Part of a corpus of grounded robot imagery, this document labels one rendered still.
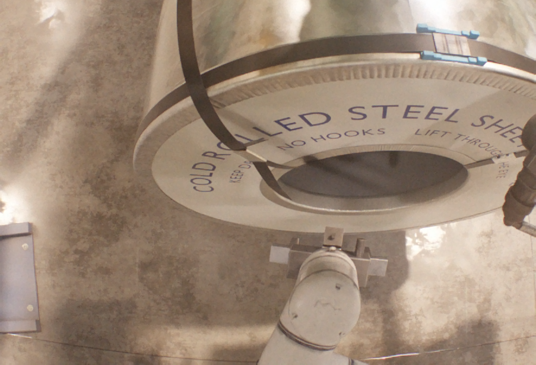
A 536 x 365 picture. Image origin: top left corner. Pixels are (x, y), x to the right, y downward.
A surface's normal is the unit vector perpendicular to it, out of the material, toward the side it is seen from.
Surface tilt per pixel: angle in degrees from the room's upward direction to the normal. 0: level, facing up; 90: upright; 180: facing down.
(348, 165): 4
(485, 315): 0
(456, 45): 2
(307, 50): 23
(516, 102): 90
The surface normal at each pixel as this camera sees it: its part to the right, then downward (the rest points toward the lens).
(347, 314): 0.01, 0.03
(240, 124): 0.00, 0.95
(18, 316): 0.07, -0.32
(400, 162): -0.53, -0.28
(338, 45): -0.25, -0.32
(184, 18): -0.41, -0.06
